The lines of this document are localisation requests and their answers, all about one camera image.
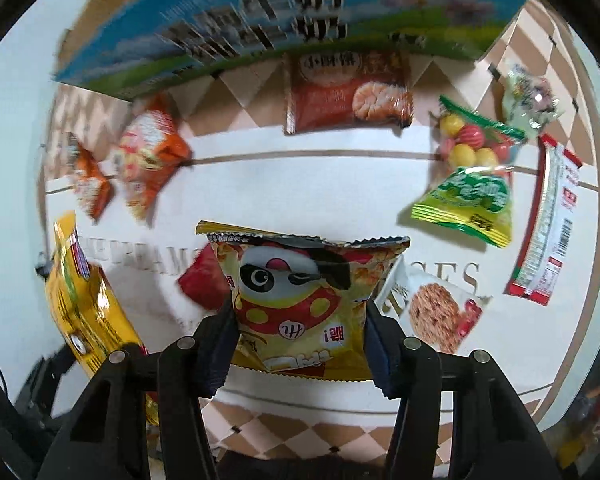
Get bag of coloured candy balls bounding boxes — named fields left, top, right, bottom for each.
left=432, top=95, right=528, bottom=176

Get small red snack packet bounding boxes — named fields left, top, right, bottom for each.
left=177, top=245, right=231, bottom=311

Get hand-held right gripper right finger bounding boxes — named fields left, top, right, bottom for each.
left=365, top=302, right=566, bottom=480

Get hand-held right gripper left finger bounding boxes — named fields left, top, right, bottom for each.
left=37, top=305, right=238, bottom=480

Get white cookie packet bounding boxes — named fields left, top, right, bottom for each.
left=375, top=260, right=493, bottom=356

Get checkered printed tablecloth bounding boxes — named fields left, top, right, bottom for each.
left=42, top=0, right=600, bottom=466

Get clear bag of candies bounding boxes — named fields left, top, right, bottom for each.
left=500, top=60, right=566, bottom=138

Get red orange cracker packet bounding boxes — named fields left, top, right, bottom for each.
left=284, top=50, right=415, bottom=136

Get large yellow snack packet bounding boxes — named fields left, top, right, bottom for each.
left=45, top=212, right=161, bottom=426

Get cardboard box with blue print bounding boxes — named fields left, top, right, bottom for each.
left=52, top=0, right=536, bottom=102

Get yellow panda print snack packet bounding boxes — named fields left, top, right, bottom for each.
left=196, top=220, right=411, bottom=382

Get green snack packet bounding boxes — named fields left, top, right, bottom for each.
left=411, top=166, right=515, bottom=249

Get small orange snack packet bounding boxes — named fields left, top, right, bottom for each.
left=65, top=132, right=113, bottom=221

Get red and white snack packet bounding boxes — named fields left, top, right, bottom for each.
left=504, top=134, right=583, bottom=306

